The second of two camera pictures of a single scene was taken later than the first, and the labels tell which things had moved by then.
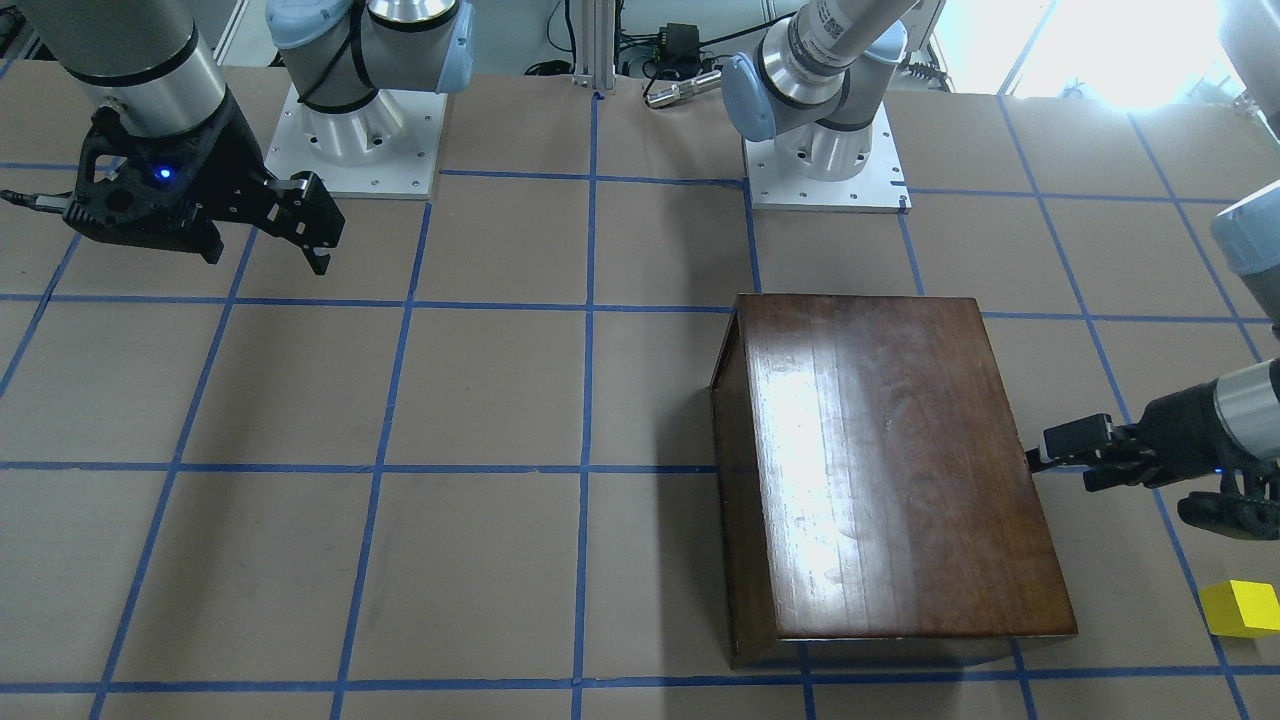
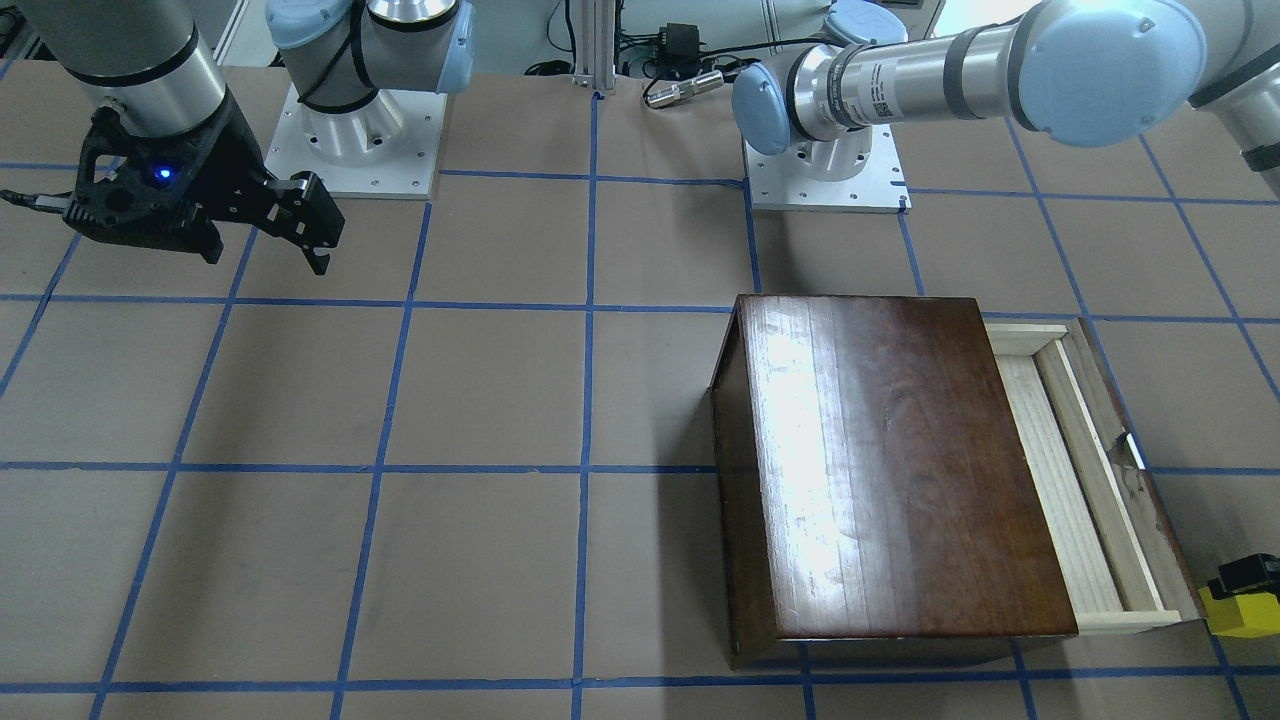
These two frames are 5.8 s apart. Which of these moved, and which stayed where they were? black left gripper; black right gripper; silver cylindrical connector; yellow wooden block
Moved: black left gripper
Stayed: yellow wooden block; silver cylindrical connector; black right gripper
